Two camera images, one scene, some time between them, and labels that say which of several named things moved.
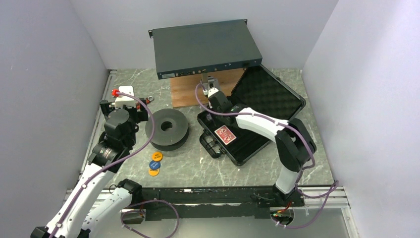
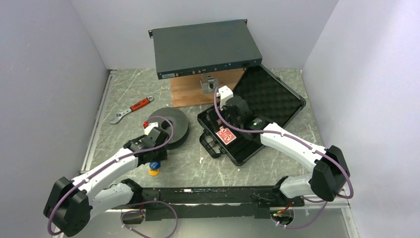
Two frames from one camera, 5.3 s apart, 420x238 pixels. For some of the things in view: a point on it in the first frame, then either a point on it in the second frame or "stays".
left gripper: (140, 115) to (162, 155)
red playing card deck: (225, 135) stays
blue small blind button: (154, 165) stays
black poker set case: (264, 92) stays
